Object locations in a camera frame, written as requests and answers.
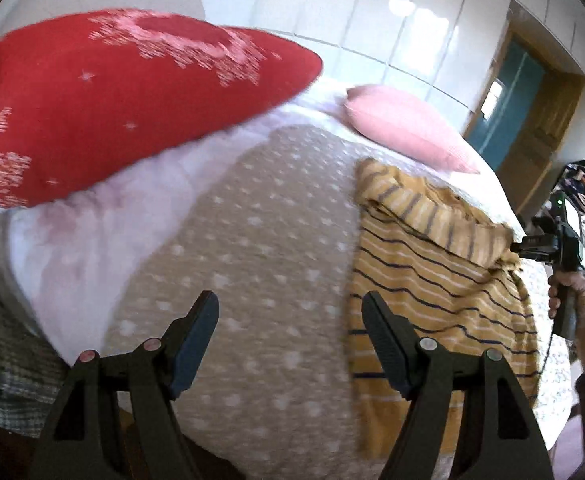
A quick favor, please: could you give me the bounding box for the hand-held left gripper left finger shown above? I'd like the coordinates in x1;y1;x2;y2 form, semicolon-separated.
29;290;220;480

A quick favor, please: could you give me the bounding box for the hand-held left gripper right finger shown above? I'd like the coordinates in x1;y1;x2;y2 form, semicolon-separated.
361;290;556;480

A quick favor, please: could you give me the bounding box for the yellow striped garment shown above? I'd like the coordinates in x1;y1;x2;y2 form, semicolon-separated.
341;157;541;461

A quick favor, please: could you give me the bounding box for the person's right hand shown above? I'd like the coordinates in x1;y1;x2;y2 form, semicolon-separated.
547;269;585;341

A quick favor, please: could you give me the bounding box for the beige dotted blanket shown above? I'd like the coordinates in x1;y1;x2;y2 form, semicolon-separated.
103;124;578;480

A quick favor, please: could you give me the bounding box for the wooden door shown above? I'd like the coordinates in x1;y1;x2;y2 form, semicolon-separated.
463;20;585;216

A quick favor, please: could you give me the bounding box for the white bed sheet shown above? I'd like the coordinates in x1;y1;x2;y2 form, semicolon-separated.
0;77;518;361

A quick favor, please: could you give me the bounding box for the grey checked cloth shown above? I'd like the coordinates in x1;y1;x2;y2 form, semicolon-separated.
0;280;70;438

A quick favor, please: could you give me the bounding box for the pink pillow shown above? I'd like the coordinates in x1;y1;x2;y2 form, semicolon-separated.
343;85;481;175

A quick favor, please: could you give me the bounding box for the red patterned pillow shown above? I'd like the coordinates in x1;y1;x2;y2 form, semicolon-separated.
0;8;323;211

